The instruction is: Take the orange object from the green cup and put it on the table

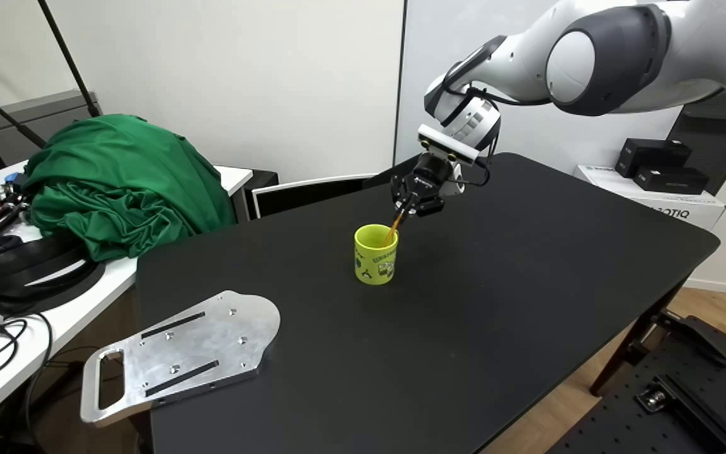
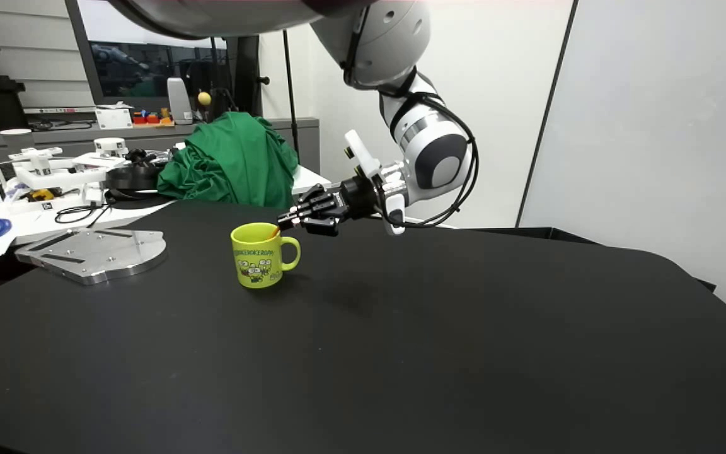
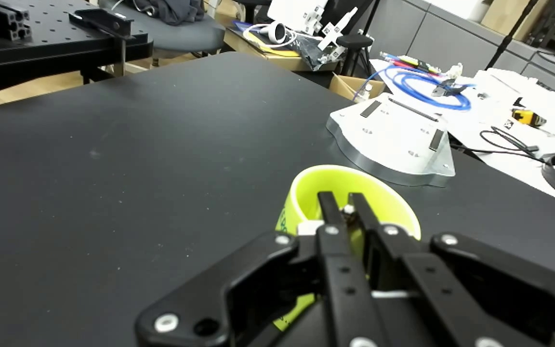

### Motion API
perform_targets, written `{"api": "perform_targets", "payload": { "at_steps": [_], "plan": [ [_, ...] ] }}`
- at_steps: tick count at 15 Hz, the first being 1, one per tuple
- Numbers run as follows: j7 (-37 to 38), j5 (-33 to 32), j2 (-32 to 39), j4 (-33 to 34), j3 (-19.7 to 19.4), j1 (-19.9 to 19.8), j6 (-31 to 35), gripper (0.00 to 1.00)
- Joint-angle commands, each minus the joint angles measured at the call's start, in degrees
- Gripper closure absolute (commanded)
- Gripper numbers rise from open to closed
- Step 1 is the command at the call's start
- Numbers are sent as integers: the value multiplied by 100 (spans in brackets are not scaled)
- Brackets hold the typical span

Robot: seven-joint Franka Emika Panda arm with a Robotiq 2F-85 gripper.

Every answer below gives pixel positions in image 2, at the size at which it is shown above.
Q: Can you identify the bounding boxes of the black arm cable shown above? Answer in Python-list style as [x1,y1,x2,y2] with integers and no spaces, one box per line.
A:
[377,91,485,235]

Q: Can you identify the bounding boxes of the thin black panel strip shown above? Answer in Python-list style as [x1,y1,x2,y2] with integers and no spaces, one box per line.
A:
[515,0,583,231]

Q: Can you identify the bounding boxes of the orange red items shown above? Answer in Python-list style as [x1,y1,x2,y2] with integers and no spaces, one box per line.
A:
[130,107,176,129]

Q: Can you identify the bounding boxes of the large black framed monitor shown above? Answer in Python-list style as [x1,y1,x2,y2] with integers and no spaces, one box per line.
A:
[64,0,240,112]

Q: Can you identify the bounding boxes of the white side table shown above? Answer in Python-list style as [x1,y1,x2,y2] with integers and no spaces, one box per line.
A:
[0,159,336,269]

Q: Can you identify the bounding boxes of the yellow-green printed mug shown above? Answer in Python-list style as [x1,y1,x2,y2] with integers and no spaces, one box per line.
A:
[227,221,303,293]

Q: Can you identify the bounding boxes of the silver metal mounting plate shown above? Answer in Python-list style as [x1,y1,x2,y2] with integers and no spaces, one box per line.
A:
[12,224,171,288]

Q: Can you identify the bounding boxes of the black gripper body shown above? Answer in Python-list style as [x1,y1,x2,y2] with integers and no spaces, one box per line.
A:
[330,173,394,222]

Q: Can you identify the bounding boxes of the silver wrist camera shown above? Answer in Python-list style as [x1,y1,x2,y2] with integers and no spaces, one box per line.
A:
[342,126,385,184]

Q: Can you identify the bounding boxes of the black column stand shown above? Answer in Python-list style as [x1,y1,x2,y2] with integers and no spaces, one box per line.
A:
[224,34,264,120]

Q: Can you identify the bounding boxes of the white speaker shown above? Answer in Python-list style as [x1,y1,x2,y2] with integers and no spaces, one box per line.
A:
[164,76,193,126]

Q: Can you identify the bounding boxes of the white printed device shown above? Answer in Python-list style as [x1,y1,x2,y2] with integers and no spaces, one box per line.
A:
[7,136,130,192]

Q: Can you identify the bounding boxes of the green cloth pile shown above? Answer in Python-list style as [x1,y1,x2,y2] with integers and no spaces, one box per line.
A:
[153,112,303,213]

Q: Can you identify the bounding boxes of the thin black stand pole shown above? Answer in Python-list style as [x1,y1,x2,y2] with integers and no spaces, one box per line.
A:
[280,30,303,159]

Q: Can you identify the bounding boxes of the grey cabinet counter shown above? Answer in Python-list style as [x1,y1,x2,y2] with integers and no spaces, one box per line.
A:
[0,117,322,175]

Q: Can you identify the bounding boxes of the small white box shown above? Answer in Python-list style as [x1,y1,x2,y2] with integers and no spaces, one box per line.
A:
[94,101,134,131]

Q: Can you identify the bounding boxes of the thin black cable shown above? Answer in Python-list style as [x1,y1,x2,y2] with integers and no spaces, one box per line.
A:
[52,200,113,231]

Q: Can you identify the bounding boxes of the yellow small tool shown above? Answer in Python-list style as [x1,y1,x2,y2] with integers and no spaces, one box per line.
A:
[19,184,69,206]

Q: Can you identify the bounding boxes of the black headphones and cable pile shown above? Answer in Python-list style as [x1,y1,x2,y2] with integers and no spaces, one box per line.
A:
[104,149,171,209]

